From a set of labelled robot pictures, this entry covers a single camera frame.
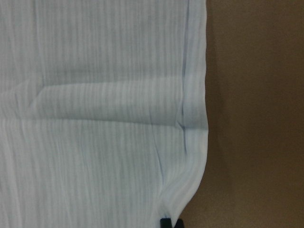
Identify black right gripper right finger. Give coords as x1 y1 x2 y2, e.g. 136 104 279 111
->
174 218 184 228

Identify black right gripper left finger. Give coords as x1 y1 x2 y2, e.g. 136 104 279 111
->
160 218 171 228

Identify light blue striped shirt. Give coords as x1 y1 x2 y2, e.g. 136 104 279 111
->
0 0 208 228

